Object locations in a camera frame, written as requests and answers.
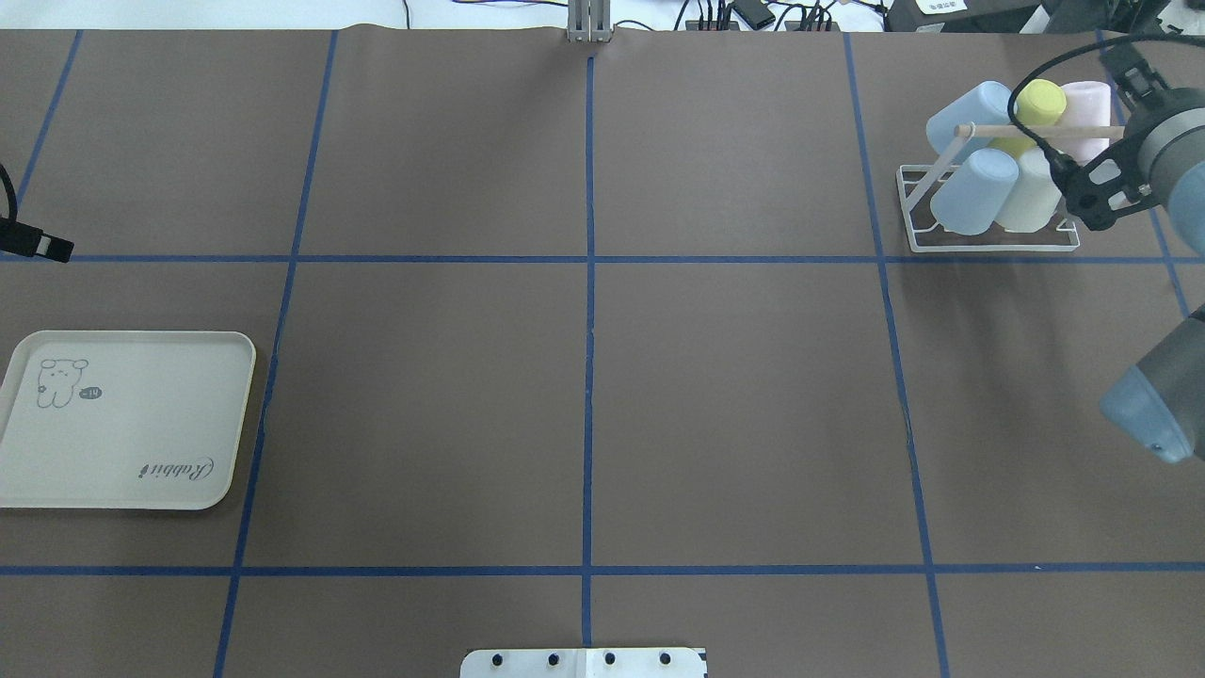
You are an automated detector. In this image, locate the light blue cup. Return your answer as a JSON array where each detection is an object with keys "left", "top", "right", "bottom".
[
  {"left": 930, "top": 149, "right": 1019, "bottom": 236},
  {"left": 925, "top": 79, "right": 1011, "bottom": 157}
]

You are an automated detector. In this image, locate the light blue cup front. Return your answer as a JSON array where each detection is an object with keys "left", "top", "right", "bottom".
[{"left": 925, "top": 79, "right": 1011, "bottom": 157}]

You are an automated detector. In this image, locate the cream plastic cup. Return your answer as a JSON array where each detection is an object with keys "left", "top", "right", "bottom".
[{"left": 995, "top": 147, "right": 1063, "bottom": 234}]

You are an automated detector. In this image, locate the yellow plastic cup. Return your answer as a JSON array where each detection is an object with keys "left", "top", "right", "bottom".
[{"left": 988, "top": 78, "right": 1068, "bottom": 159}]

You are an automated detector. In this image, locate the pink plastic cup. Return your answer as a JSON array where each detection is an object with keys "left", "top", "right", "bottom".
[{"left": 1057, "top": 81, "right": 1112, "bottom": 166}]

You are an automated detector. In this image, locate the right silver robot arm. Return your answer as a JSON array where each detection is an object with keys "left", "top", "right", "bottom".
[{"left": 1099, "top": 89, "right": 1204, "bottom": 464}]

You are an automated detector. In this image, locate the white serving tray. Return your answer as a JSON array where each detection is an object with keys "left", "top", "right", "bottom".
[{"left": 1, "top": 331, "right": 257, "bottom": 509}]

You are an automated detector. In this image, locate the aluminium frame post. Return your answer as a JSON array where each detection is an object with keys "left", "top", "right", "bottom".
[{"left": 565, "top": 0, "right": 615, "bottom": 43}]

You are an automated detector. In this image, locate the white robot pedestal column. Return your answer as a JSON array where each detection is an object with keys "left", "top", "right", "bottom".
[{"left": 459, "top": 647, "right": 709, "bottom": 677}]

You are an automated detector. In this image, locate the white wire cup rack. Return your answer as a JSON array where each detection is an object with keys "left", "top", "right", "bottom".
[{"left": 895, "top": 123, "right": 1081, "bottom": 254}]

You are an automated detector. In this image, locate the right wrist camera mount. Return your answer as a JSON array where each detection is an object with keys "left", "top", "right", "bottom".
[{"left": 1044, "top": 35, "right": 1178, "bottom": 232}]

